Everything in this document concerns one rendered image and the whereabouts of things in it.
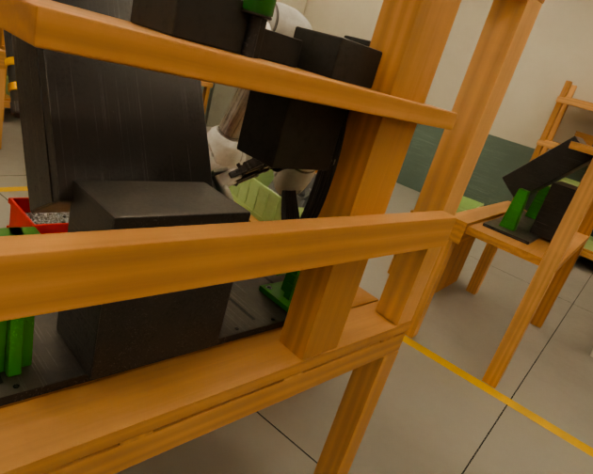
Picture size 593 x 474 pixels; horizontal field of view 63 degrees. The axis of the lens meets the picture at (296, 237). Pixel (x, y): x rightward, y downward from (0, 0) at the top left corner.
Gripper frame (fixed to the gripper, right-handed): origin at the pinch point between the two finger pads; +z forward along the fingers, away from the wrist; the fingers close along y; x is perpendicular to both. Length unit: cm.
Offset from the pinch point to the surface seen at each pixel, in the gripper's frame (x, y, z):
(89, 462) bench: 38, 5, 56
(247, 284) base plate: 25.9, -26.2, -3.9
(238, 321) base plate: 32.6, -12.3, 10.9
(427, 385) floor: 135, -118, -121
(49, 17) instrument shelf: -8, 59, 45
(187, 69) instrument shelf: -2, 54, 30
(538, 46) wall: -45, -202, -694
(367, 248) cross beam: 32.1, 22.8, -8.8
